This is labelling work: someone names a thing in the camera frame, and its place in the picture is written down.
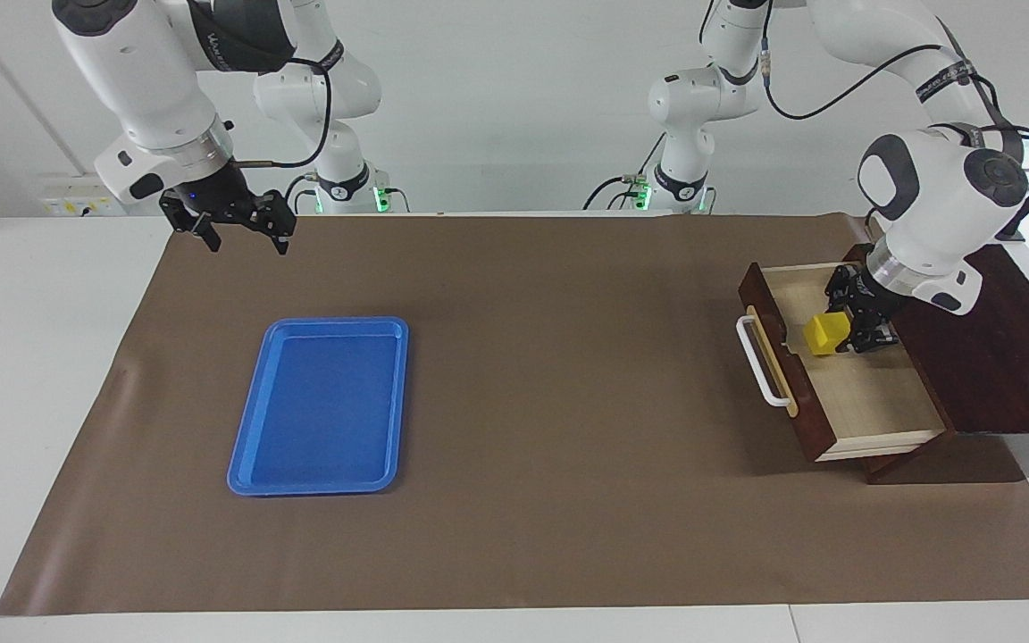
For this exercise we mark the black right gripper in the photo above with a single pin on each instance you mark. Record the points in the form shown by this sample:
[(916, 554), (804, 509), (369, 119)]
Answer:
[(215, 196)]

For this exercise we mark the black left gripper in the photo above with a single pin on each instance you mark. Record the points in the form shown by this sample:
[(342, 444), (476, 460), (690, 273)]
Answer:
[(874, 299)]

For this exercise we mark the yellow block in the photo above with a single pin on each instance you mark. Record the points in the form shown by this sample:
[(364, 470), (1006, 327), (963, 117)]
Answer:
[(825, 335)]

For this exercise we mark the wooden drawer with light interior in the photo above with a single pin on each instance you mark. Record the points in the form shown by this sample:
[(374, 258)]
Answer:
[(872, 402)]

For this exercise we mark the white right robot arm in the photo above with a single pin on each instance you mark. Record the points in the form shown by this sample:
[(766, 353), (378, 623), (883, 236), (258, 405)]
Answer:
[(139, 80)]

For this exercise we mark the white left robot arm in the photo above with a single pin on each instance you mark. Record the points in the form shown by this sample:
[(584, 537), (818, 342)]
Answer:
[(925, 214)]

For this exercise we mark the dark wooden cabinet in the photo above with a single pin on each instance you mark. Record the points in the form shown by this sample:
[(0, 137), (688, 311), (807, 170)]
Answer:
[(1006, 357)]

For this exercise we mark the blue plastic tray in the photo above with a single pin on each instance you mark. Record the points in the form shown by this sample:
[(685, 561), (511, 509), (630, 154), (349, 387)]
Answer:
[(327, 411)]

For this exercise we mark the brown table mat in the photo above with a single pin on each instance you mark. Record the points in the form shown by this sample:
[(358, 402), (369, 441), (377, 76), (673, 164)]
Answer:
[(568, 446)]

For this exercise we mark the white wall socket box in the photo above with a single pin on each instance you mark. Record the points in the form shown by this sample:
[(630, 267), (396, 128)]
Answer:
[(77, 192)]

